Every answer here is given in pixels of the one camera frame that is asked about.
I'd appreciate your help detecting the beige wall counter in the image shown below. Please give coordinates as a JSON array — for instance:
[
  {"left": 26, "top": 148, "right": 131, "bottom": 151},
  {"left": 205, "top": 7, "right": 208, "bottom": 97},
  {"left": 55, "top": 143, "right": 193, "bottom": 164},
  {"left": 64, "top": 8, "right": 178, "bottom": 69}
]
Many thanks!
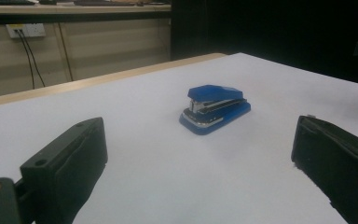
[{"left": 0, "top": 0, "right": 172, "bottom": 26}]

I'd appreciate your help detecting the black wall cable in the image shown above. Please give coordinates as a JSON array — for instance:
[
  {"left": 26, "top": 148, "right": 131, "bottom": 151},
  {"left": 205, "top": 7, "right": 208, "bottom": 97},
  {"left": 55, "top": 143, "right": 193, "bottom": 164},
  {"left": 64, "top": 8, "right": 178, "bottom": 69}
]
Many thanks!
[
  {"left": 20, "top": 30, "right": 47, "bottom": 88},
  {"left": 16, "top": 29, "right": 35, "bottom": 91}
]

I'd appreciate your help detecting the white table sheet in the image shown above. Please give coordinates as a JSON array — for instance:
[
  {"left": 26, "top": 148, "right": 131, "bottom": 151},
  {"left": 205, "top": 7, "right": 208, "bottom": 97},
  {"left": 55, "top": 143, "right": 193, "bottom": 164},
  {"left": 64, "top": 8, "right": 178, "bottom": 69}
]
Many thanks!
[{"left": 0, "top": 52, "right": 358, "bottom": 224}]

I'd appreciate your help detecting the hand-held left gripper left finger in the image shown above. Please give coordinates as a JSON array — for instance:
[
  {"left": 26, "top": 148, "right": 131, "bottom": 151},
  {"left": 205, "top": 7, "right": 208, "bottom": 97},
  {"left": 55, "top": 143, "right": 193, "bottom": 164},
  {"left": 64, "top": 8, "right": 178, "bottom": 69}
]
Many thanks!
[{"left": 20, "top": 117, "right": 109, "bottom": 224}]

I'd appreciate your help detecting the white wall socket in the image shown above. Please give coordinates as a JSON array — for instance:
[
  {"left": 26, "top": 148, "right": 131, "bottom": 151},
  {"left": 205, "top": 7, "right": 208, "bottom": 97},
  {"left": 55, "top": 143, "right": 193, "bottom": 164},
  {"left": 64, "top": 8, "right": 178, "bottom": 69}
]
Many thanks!
[{"left": 6, "top": 23, "right": 47, "bottom": 39}]

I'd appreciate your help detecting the blue stapler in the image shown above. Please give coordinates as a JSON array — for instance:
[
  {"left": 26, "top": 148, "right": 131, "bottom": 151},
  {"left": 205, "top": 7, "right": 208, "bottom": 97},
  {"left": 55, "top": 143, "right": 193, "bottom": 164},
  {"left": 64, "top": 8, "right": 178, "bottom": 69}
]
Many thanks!
[{"left": 178, "top": 84, "right": 252, "bottom": 136}]

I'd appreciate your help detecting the thin brown cable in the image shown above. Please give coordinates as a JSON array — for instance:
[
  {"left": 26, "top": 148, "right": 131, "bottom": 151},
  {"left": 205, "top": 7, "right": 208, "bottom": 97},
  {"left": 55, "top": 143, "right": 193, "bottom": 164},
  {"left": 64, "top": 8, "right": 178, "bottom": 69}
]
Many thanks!
[{"left": 57, "top": 22, "right": 75, "bottom": 82}]

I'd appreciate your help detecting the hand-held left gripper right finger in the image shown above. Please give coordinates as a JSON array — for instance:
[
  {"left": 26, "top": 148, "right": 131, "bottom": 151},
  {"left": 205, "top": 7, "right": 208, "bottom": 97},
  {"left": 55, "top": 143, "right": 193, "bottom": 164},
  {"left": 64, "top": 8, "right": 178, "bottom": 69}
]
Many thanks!
[{"left": 291, "top": 115, "right": 358, "bottom": 224}]

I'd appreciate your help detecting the black curtain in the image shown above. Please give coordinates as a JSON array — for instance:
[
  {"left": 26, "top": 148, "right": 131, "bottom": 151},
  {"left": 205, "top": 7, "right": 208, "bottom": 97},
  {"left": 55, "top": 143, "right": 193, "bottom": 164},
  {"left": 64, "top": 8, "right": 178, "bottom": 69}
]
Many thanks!
[{"left": 170, "top": 0, "right": 358, "bottom": 89}]

